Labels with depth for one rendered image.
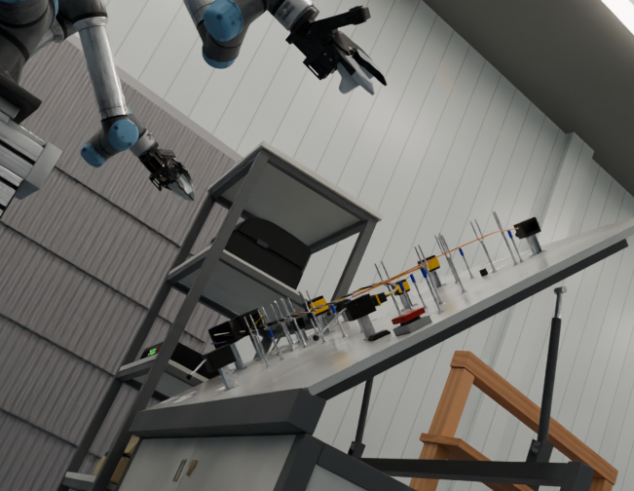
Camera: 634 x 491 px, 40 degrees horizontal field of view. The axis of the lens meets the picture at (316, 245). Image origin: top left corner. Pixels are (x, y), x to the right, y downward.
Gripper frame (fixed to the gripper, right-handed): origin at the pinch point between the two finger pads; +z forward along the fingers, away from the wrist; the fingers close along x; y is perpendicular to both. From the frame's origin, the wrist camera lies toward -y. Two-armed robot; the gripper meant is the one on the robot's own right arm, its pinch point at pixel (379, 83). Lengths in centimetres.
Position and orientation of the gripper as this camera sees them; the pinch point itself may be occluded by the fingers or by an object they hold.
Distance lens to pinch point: 178.5
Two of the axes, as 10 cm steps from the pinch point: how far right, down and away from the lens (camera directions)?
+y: -6.2, 6.0, 5.1
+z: 7.0, 7.2, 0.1
